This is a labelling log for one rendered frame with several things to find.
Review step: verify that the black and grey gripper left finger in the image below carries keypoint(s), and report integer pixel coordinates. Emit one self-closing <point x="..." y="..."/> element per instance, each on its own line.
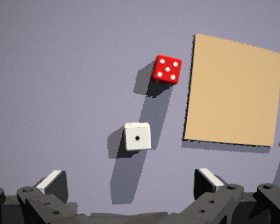
<point x="46" y="209"/>

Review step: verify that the tan flat mat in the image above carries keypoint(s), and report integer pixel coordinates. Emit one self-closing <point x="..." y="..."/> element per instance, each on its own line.
<point x="234" y="92"/>

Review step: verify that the red die with white pips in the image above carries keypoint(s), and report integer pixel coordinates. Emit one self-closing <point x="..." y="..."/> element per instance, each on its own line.
<point x="166" y="70"/>

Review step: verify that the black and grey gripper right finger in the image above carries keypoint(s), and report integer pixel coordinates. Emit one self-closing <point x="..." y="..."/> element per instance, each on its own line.
<point x="242" y="207"/>

